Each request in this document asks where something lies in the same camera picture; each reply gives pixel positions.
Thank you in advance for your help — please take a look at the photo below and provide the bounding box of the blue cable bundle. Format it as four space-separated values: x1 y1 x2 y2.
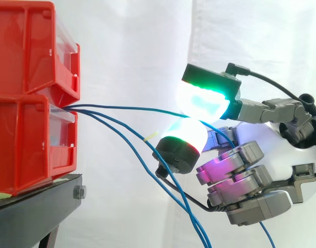
66 107 213 248

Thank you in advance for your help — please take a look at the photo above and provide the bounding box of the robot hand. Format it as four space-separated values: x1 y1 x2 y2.
152 63 316 227

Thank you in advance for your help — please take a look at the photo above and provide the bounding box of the black stand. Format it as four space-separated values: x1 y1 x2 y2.
0 172 87 248

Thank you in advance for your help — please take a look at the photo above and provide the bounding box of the thin black cable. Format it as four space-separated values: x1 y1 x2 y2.
224 63 303 102
155 165 227 213

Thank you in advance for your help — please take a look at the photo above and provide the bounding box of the red plastic bin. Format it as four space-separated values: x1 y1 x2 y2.
0 93 79 197
0 1 81 107

